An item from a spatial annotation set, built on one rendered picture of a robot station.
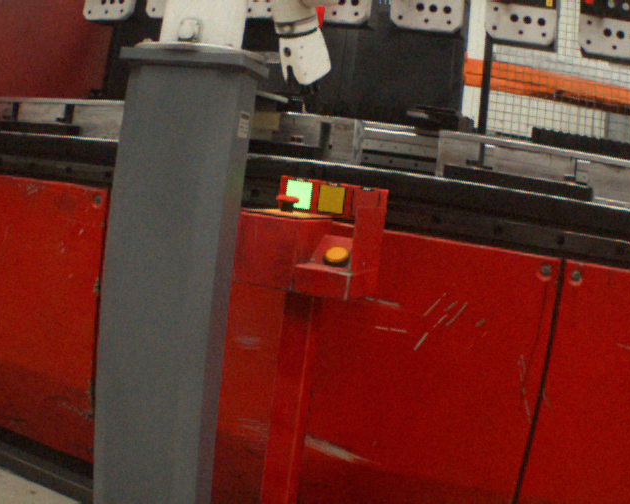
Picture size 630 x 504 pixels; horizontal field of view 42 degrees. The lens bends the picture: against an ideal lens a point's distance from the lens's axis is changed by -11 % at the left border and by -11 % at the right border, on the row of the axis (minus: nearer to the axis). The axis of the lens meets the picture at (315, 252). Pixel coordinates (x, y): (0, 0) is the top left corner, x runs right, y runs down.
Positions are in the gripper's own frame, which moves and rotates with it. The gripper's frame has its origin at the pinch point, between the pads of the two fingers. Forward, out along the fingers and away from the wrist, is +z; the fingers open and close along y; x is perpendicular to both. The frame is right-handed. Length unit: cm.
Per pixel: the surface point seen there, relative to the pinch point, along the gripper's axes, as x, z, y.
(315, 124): 4.1, 7.2, 5.0
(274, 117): 13.1, 5.4, 3.6
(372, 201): -20.4, 11.5, -16.2
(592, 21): -53, -12, 27
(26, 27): 106, -19, 13
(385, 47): 19, 9, 63
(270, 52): 17.3, -6.7, 11.9
